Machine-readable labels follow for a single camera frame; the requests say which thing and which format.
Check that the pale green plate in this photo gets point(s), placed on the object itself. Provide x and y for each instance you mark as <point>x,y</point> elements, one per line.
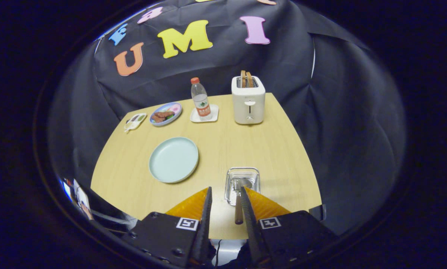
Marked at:
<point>173,160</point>

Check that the brown meat patty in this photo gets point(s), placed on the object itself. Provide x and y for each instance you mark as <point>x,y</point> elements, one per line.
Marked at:
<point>165,113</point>
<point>158,118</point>

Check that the black backdrop cloth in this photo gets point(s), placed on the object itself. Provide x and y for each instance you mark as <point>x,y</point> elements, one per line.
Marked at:
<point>216,67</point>

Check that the blue plate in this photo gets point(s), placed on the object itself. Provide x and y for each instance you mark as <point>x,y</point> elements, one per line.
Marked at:
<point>160,124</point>

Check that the pink ham slice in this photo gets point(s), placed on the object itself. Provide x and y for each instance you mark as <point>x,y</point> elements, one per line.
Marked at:
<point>175,109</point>

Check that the clear plastic cutlery container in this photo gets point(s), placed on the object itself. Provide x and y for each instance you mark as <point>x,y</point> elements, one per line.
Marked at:
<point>231,179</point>

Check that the white divided sauce dish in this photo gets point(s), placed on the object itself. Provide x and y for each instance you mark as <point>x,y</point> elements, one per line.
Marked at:
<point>135,121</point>

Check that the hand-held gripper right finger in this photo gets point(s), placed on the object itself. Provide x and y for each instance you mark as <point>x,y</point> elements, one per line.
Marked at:
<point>251,231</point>

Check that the clear water bottle red cap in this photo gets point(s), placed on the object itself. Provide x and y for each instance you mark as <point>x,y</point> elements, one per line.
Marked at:
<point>202,104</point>

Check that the white square coaster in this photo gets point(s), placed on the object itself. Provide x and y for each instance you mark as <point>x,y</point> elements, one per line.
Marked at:
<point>195,119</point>

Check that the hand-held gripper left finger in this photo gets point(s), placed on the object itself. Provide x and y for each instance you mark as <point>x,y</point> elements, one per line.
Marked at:
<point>204,231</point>

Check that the white toaster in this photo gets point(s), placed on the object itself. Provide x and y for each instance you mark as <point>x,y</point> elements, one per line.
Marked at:
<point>247,97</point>

